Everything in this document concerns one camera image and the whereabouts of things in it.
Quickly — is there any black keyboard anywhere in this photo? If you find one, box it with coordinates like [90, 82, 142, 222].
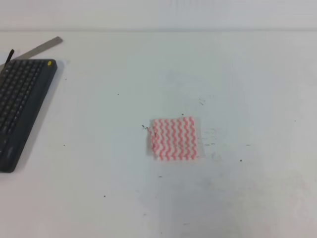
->
[0, 59, 57, 173]

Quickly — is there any black cable tie end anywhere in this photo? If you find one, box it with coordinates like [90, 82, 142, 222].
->
[4, 49, 15, 65]

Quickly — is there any pink white wavy towel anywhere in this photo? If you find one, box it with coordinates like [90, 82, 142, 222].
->
[146, 117, 206, 161]

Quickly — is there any metal ruler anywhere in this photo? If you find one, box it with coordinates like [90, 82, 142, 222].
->
[0, 37, 64, 71]

